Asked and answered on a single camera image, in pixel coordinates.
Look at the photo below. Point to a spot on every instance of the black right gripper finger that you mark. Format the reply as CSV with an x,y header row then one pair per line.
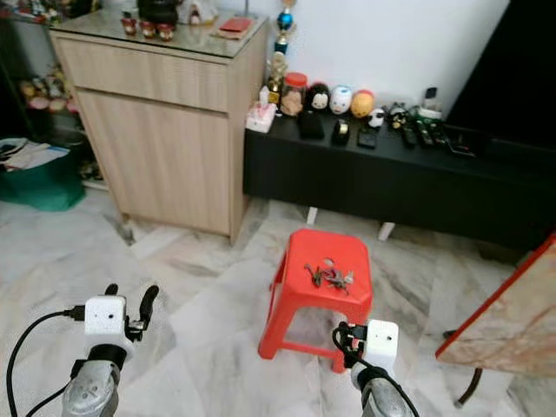
x,y
344,346

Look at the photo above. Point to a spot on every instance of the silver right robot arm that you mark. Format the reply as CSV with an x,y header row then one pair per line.
x,y
387,401

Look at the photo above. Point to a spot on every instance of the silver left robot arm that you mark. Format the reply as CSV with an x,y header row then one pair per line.
x,y
91,395

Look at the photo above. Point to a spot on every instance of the red plastic stool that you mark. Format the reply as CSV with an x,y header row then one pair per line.
x,y
313,317

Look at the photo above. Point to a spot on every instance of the green storage bin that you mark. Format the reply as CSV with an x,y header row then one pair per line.
x,y
39,187

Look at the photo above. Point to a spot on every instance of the black curved furniture leg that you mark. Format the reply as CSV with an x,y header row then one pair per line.
x,y
474,387

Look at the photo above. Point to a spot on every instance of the black low TV bench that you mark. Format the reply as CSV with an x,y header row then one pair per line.
x,y
391,187

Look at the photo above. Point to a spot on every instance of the marble table with red edge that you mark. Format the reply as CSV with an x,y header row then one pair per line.
x,y
508,321

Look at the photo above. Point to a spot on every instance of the light wooden cabinet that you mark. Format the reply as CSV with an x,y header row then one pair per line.
x,y
156,143

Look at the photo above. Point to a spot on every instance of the white papers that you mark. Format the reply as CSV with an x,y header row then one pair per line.
x,y
30,155

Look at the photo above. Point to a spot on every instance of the small black pouch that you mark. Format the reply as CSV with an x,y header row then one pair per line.
x,y
367,137

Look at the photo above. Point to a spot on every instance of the black remote control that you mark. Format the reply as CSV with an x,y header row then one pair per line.
x,y
425,134
439,134
408,135

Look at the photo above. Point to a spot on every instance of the black wallet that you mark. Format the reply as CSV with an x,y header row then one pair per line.
x,y
311,126

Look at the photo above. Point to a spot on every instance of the small panda figure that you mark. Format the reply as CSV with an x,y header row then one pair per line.
x,y
376,118

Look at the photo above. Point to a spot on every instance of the dark shelf with toys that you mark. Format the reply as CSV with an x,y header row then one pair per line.
x,y
39,87

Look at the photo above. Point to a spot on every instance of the pink tissue pack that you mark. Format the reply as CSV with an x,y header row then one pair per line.
x,y
261,116

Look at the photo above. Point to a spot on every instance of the flat black tray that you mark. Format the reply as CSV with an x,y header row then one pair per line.
x,y
467,142

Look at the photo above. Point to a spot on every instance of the small dark figure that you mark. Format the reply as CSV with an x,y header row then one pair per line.
x,y
397,115

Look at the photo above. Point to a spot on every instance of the yellow round plush toy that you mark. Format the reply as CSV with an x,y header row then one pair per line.
x,y
362,104

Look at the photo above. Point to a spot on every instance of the white round plush toy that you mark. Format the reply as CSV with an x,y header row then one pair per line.
x,y
340,100

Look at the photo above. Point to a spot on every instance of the black round plush toy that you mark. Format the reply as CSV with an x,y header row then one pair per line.
x,y
318,97

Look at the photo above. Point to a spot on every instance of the clear jar with red lid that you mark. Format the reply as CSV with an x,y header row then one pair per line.
x,y
294,95

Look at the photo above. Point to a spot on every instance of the small gold trophy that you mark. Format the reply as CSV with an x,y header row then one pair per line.
x,y
274,82

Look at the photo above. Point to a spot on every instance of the small red cup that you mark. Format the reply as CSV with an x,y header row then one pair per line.
x,y
129,25
147,30
165,32

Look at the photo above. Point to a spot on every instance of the black pot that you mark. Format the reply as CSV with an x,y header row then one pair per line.
x,y
158,10

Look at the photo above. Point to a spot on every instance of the red envelope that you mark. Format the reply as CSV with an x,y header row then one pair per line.
x,y
234,26

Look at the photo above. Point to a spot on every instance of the white ceramic figurine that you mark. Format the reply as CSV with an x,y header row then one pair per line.
x,y
198,12

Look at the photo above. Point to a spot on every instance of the black television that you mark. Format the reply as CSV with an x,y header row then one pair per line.
x,y
521,69

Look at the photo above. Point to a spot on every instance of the blue ball trophy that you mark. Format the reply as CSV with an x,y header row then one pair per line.
x,y
284,19

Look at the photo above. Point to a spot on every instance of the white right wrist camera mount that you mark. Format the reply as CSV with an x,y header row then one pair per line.
x,y
382,342

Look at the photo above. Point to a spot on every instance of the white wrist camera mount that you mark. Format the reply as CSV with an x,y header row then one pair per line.
x,y
382,342
104,320

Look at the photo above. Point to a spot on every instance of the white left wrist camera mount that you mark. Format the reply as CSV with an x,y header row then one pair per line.
x,y
104,320

